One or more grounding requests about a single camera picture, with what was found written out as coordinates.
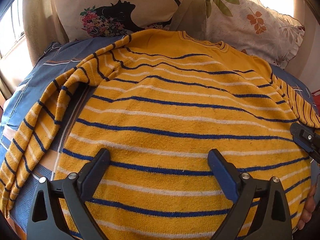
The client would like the cream cushion with black silhouette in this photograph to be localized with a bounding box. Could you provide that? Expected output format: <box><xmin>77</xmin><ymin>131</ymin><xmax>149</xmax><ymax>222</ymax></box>
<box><xmin>54</xmin><ymin>0</ymin><xmax>187</xmax><ymax>41</ymax></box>

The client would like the person's right hand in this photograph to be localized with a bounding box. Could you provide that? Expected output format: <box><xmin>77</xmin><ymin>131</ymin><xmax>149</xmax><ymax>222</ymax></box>
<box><xmin>297</xmin><ymin>185</ymin><xmax>316</xmax><ymax>230</ymax></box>

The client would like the yellow striped knit sweater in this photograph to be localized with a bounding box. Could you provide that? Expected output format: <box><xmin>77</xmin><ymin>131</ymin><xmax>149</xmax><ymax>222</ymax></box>
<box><xmin>0</xmin><ymin>28</ymin><xmax>320</xmax><ymax>240</ymax></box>

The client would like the blue plaid bed sheet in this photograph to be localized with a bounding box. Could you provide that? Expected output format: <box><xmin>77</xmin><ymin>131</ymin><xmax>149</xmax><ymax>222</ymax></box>
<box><xmin>0</xmin><ymin>36</ymin><xmax>320</xmax><ymax>240</ymax></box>

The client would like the white leaf print pillow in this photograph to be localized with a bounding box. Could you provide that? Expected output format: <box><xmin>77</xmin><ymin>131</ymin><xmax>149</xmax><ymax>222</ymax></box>
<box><xmin>204</xmin><ymin>0</ymin><xmax>305</xmax><ymax>69</ymax></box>

